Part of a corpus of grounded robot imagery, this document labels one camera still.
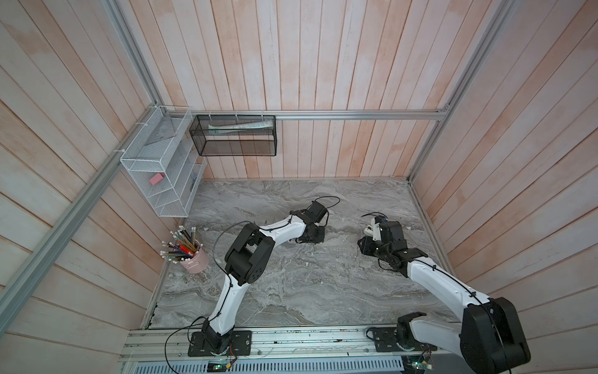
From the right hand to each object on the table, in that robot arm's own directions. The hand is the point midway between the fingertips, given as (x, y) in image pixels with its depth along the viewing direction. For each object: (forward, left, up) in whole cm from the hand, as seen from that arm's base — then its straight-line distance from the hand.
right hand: (360, 240), depth 89 cm
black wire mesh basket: (+45, +55, +18) cm, 73 cm away
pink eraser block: (+11, +76, +22) cm, 80 cm away
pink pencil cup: (-11, +61, +1) cm, 62 cm away
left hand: (+4, +16, -7) cm, 18 cm away
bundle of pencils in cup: (-8, +66, +6) cm, 67 cm away
